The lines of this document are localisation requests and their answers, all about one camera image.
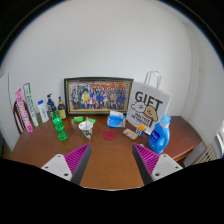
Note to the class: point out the green white toothpaste box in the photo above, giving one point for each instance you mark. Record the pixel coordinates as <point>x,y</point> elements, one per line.
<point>29,101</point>

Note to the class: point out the red round coaster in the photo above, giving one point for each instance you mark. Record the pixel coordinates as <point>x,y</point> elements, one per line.
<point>109,135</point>

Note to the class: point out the patterned paper cup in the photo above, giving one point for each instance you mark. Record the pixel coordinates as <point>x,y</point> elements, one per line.
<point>86,128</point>

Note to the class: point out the dark blue pump bottle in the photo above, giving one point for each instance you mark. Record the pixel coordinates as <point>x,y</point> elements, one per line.
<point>50,105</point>

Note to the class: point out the small green box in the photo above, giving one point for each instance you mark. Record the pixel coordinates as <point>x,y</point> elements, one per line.
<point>78,119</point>

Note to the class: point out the yellow liquid bottle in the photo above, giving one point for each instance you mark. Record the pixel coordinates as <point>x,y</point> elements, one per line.
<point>61,109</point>

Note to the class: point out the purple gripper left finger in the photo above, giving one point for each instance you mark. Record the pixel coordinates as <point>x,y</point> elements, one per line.
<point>71,166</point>

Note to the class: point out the green wrapped packet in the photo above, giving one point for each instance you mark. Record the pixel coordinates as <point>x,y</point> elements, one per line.
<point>91,120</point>

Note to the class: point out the blue detergent bottle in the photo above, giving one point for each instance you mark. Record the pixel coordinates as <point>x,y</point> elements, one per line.
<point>160,135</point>

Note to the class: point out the small snack packet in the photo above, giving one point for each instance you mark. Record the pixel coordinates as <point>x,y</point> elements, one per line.
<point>130,134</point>

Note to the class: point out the white lotion bottle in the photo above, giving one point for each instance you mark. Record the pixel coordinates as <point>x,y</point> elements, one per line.
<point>43,112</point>

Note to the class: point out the white radiator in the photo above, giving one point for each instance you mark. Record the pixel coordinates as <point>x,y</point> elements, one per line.
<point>208,155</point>

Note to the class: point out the white gift paper bag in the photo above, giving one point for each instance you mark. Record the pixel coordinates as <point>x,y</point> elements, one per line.
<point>147,103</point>

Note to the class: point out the pink toothpaste box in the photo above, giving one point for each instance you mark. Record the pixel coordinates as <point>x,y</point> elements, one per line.
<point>23,112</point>

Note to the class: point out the framed group photo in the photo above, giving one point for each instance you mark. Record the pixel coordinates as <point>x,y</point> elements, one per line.
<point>96,95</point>

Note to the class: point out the rubik's cube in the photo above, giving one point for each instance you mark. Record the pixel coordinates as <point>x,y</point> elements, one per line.
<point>140,130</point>

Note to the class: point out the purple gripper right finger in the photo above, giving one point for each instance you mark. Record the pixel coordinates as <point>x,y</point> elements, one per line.
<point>152,166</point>

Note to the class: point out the green plastic bottle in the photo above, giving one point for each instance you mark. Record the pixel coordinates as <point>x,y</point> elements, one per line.
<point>58,124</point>

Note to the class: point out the blue tissue pack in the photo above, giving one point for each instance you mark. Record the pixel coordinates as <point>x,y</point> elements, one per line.
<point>116,119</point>

